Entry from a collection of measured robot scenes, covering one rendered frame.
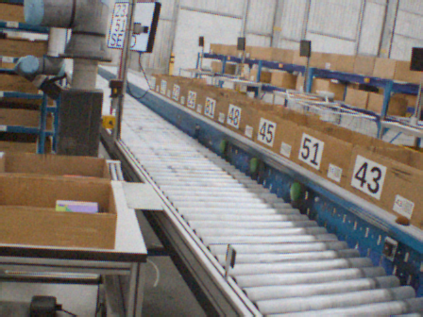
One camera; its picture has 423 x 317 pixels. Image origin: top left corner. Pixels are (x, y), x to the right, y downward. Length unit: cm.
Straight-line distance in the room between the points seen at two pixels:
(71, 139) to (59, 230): 80
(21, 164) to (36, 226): 61
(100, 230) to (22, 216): 20
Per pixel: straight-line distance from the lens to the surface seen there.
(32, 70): 252
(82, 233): 126
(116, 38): 305
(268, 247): 145
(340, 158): 176
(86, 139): 200
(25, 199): 153
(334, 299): 122
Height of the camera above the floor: 128
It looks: 13 degrees down
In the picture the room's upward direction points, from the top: 8 degrees clockwise
